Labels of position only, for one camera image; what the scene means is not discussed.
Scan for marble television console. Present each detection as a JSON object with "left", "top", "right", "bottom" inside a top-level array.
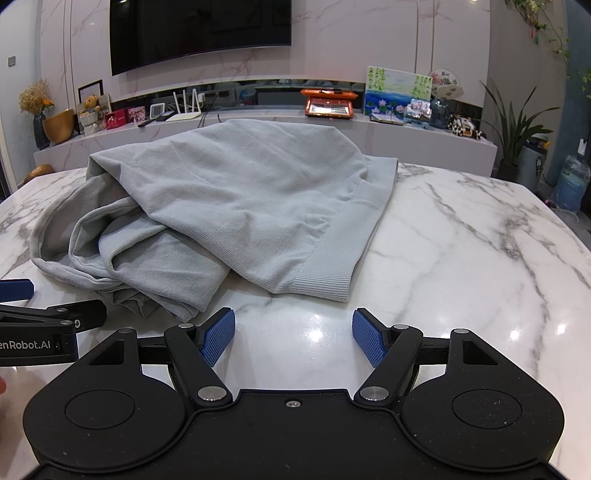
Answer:
[{"left": 33, "top": 107, "right": 498, "bottom": 175}]

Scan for blue printed box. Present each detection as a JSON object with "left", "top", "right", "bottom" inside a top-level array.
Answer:
[{"left": 364, "top": 65, "right": 433, "bottom": 116}]

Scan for black picture frame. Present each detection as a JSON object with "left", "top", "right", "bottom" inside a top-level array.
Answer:
[{"left": 77, "top": 79, "right": 103, "bottom": 117}]

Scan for small photo card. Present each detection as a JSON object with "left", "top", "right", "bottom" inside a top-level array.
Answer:
[{"left": 403, "top": 99, "right": 432, "bottom": 125}]

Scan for grey trash bin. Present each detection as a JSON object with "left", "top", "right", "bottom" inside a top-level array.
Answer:
[{"left": 518, "top": 137, "right": 551, "bottom": 193}]

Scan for round hand fan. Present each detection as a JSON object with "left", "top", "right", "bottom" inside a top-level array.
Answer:
[{"left": 427, "top": 68, "right": 464, "bottom": 100}]

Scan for black cable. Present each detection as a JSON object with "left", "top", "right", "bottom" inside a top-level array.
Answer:
[{"left": 198, "top": 91, "right": 222, "bottom": 129}]

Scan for brown wooden ornament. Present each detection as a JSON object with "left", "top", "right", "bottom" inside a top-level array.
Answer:
[{"left": 23, "top": 163, "right": 55, "bottom": 184}]

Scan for black and white cow figurine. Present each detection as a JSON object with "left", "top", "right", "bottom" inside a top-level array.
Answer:
[{"left": 448, "top": 115, "right": 486, "bottom": 139}]

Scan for grey knit pants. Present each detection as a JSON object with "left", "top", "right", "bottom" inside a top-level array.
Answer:
[{"left": 28, "top": 118, "right": 400, "bottom": 323}]

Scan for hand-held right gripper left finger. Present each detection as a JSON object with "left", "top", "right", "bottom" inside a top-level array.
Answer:
[{"left": 82, "top": 308, "right": 237, "bottom": 409}]

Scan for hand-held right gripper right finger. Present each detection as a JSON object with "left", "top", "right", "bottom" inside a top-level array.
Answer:
[{"left": 352, "top": 308, "right": 506, "bottom": 408}]

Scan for large water bottle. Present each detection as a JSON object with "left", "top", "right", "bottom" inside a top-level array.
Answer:
[{"left": 551, "top": 140, "right": 591, "bottom": 213}]

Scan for potted green plant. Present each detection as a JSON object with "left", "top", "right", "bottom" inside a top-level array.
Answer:
[{"left": 479, "top": 81, "right": 560, "bottom": 182}]

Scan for black television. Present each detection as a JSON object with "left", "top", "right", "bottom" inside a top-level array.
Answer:
[{"left": 109, "top": 0, "right": 293, "bottom": 77}]

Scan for yellow round pot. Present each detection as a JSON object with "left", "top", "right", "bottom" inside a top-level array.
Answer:
[{"left": 42, "top": 109, "right": 75, "bottom": 145}]

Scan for dried flower bouquet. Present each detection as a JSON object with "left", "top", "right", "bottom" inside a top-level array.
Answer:
[{"left": 18, "top": 79, "right": 55, "bottom": 116}]

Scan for hanging vine plant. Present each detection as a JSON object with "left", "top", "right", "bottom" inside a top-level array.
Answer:
[{"left": 504, "top": 0, "right": 591, "bottom": 97}]

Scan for glass jar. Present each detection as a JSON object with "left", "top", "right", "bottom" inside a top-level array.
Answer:
[{"left": 429, "top": 98, "right": 450, "bottom": 129}]

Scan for teddy bear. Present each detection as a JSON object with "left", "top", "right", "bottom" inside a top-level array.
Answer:
[{"left": 80, "top": 94, "right": 102, "bottom": 124}]

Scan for dark blue vase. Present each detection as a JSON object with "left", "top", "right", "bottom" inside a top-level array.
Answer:
[{"left": 33, "top": 113, "right": 51, "bottom": 150}]

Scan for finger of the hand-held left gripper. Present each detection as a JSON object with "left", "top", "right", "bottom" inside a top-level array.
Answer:
[
  {"left": 0, "top": 278, "right": 36, "bottom": 306},
  {"left": 0, "top": 299, "right": 108, "bottom": 332}
]

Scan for white router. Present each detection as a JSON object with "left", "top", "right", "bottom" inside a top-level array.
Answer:
[{"left": 165, "top": 90, "right": 206, "bottom": 123}]

